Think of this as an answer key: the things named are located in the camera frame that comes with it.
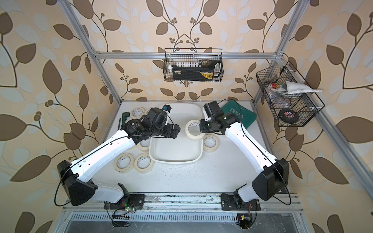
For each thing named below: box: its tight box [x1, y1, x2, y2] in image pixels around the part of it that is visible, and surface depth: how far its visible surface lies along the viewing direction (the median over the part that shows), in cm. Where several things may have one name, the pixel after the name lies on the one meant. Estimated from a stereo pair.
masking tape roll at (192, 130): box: [185, 119, 205, 141], surface depth 78 cm
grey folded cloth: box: [275, 81, 323, 96], surface depth 63 cm
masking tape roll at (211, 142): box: [203, 133, 220, 153], surface depth 97 cm
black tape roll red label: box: [278, 108, 299, 124], surface depth 73 cm
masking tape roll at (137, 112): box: [130, 106, 146, 119], surface depth 114 cm
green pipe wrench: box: [121, 111, 131, 125], surface depth 113 cm
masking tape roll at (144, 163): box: [134, 152, 155, 174], surface depth 88 cm
